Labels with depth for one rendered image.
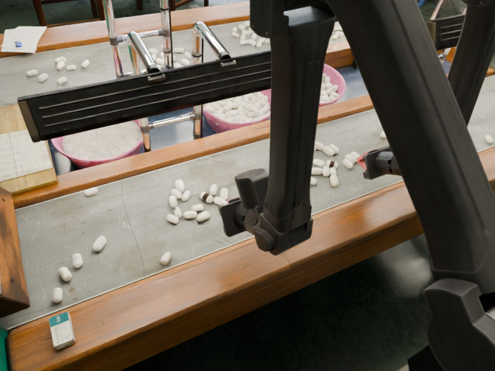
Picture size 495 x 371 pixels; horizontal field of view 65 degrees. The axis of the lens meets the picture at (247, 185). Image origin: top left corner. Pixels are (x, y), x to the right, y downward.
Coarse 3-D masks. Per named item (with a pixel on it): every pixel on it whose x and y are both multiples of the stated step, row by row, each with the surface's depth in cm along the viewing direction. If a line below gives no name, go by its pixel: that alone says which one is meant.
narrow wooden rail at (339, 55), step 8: (328, 48) 153; (336, 48) 154; (344, 48) 154; (328, 56) 153; (336, 56) 155; (344, 56) 157; (352, 56) 159; (328, 64) 156; (336, 64) 158; (344, 64) 161
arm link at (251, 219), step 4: (248, 212) 72; (252, 212) 71; (248, 216) 71; (252, 216) 70; (256, 216) 68; (248, 220) 71; (252, 220) 69; (256, 220) 68; (248, 224) 71; (252, 224) 69; (256, 224) 68; (248, 228) 71; (252, 232) 70
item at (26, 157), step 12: (12, 132) 106; (24, 132) 106; (0, 144) 102; (12, 144) 103; (24, 144) 103; (36, 144) 104; (0, 156) 100; (12, 156) 100; (24, 156) 101; (36, 156) 101; (48, 156) 102; (0, 168) 97; (12, 168) 98; (24, 168) 98; (36, 168) 99; (48, 168) 99; (0, 180) 95
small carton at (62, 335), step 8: (64, 312) 76; (56, 320) 74; (64, 320) 75; (56, 328) 74; (64, 328) 74; (72, 328) 75; (56, 336) 73; (64, 336) 73; (72, 336) 73; (56, 344) 72; (64, 344) 73
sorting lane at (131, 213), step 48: (480, 96) 146; (336, 144) 121; (384, 144) 123; (480, 144) 128; (144, 192) 102; (192, 192) 103; (336, 192) 108; (48, 240) 90; (144, 240) 93; (192, 240) 94; (240, 240) 95; (48, 288) 83; (96, 288) 84
